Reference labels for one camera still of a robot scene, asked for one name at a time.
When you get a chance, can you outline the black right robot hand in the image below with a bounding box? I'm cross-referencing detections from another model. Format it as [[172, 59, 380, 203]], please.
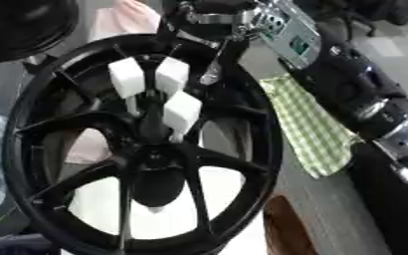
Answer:
[[156, 0, 253, 89]]

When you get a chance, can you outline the white pin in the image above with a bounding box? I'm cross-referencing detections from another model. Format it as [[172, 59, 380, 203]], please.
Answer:
[[153, 56, 192, 98], [106, 56, 148, 116], [160, 91, 204, 144]]

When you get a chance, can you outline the black spoked wheel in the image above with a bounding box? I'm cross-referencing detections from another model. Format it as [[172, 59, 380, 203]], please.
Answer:
[[0, 33, 285, 255]]

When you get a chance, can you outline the black round tire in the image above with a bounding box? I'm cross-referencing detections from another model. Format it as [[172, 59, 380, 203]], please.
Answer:
[[0, 0, 81, 64]]

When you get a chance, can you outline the black chair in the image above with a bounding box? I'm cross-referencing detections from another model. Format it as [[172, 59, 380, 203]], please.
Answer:
[[322, 0, 408, 38]]

